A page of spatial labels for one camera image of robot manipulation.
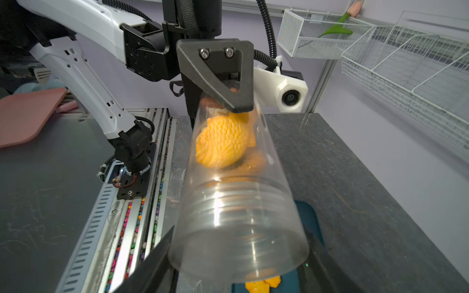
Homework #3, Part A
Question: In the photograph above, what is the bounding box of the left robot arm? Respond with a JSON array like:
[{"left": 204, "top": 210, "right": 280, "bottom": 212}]
[{"left": 17, "top": 1, "right": 277, "bottom": 174}]

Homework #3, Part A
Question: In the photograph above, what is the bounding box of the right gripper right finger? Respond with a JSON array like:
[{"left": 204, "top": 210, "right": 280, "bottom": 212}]
[{"left": 298, "top": 233, "right": 364, "bottom": 293}]

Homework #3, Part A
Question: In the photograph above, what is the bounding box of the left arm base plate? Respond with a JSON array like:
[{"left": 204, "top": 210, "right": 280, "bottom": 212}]
[{"left": 106, "top": 142, "right": 156, "bottom": 200}]

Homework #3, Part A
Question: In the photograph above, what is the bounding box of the white mesh wall basket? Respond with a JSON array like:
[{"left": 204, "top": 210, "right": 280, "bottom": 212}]
[{"left": 277, "top": 9, "right": 374, "bottom": 60}]

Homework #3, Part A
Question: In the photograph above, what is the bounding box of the clear jar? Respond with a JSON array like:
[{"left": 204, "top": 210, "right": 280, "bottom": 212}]
[{"left": 169, "top": 94, "right": 309, "bottom": 283}]

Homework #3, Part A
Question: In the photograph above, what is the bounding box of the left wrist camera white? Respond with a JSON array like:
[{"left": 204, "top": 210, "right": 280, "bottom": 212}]
[{"left": 254, "top": 67, "right": 309, "bottom": 113}]

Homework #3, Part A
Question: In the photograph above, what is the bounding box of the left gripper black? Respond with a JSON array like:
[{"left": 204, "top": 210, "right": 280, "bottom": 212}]
[{"left": 177, "top": 39, "right": 254, "bottom": 128}]

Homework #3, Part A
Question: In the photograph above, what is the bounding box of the white wire wall shelf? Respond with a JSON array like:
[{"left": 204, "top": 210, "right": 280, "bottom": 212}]
[{"left": 341, "top": 11, "right": 469, "bottom": 152}]

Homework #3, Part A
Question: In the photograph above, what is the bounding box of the white vented cable duct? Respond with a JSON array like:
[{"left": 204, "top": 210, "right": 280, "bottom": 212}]
[{"left": 56, "top": 183, "right": 116, "bottom": 293}]

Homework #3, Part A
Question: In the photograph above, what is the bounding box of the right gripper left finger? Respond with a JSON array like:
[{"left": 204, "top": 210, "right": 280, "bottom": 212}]
[{"left": 115, "top": 227, "right": 176, "bottom": 293}]

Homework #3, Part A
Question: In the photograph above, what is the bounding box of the pink artificial tulip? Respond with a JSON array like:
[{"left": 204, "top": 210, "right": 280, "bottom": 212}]
[{"left": 319, "top": 1, "right": 363, "bottom": 38}]

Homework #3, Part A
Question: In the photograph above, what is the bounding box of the teal plastic tray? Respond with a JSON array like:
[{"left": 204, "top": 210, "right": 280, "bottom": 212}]
[{"left": 232, "top": 200, "right": 327, "bottom": 293}]

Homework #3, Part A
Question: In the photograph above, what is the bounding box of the pink board outside table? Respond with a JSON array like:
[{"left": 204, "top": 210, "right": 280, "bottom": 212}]
[{"left": 1, "top": 88, "right": 67, "bottom": 148}]

